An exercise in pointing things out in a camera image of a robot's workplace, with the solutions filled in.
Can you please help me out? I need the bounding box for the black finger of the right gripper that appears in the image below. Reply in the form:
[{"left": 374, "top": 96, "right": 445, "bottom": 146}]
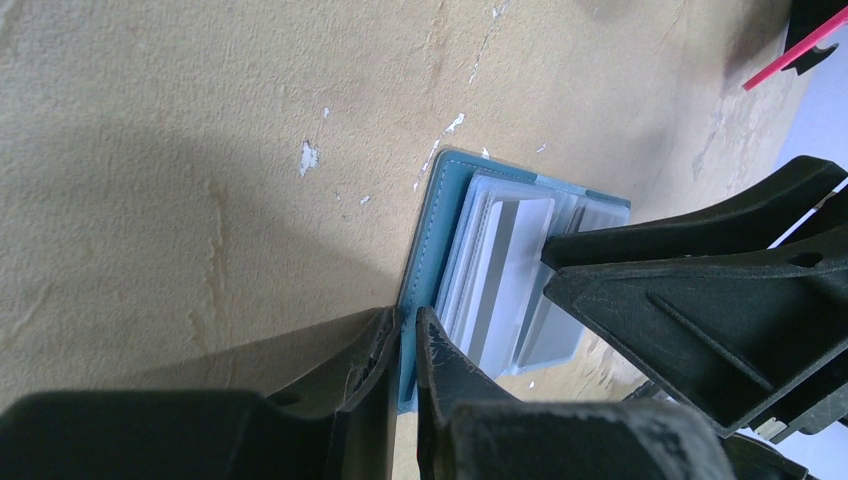
[
  {"left": 541, "top": 156, "right": 847, "bottom": 270},
  {"left": 544, "top": 226, "right": 847, "bottom": 436}
]

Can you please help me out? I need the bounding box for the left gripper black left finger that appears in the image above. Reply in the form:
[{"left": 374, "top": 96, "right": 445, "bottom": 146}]
[{"left": 1, "top": 307, "right": 401, "bottom": 479}]

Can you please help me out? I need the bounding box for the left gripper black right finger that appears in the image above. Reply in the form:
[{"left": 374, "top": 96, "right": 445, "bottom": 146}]
[{"left": 415, "top": 306, "right": 816, "bottom": 480}]

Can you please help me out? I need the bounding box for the blue card holder wallet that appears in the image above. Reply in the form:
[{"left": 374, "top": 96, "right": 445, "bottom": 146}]
[{"left": 398, "top": 150, "right": 631, "bottom": 414}]

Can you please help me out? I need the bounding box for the white striped credit card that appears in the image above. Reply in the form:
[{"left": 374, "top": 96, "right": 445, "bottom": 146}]
[{"left": 455, "top": 198, "right": 555, "bottom": 376}]

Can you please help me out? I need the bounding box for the pink framed whiteboard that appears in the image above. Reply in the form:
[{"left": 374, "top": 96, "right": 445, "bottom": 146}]
[{"left": 742, "top": 0, "right": 847, "bottom": 91}]

